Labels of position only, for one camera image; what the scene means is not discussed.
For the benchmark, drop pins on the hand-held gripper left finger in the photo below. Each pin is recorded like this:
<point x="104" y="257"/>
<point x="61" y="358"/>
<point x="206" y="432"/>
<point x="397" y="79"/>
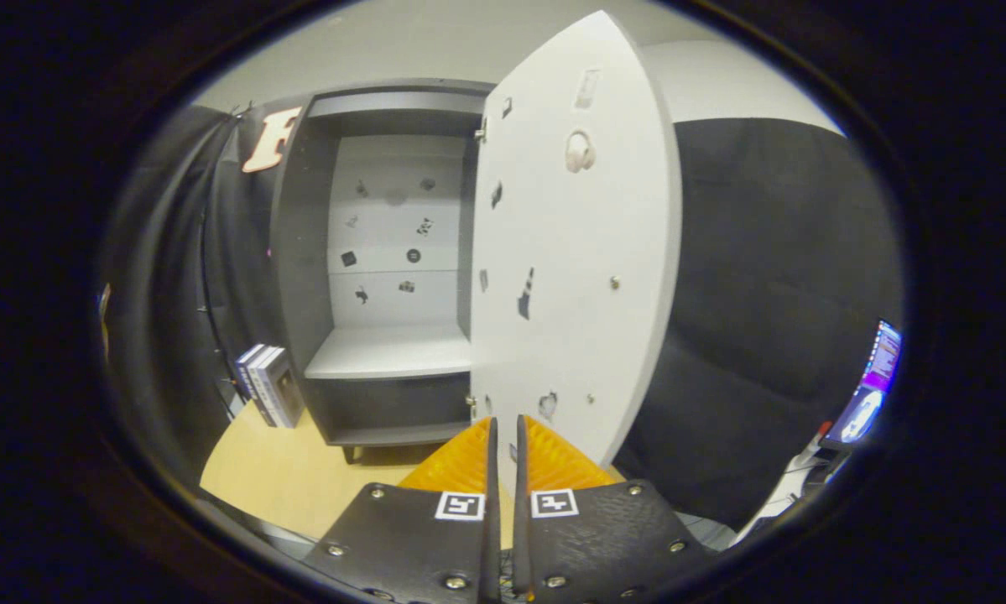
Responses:
<point x="492" y="537"/>

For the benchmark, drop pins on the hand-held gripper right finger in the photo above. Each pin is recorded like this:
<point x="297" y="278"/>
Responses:
<point x="521" y="537"/>

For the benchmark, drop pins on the white cabinet door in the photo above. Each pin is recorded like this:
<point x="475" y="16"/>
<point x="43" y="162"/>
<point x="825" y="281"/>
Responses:
<point x="578" y="335"/>

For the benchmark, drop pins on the metal door hinge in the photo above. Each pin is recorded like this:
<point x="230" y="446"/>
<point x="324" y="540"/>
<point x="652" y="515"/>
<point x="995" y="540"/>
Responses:
<point x="471" y="405"/>
<point x="481" y="130"/>

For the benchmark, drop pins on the grey cabinet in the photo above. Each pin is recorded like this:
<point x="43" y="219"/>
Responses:
<point x="301" y="277"/>

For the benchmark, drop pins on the black backdrop cloth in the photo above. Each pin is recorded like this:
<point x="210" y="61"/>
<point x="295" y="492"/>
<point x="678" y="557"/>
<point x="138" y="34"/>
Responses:
<point x="763" y="294"/>

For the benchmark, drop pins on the computer monitor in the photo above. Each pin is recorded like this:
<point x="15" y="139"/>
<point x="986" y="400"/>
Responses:
<point x="867" y="403"/>

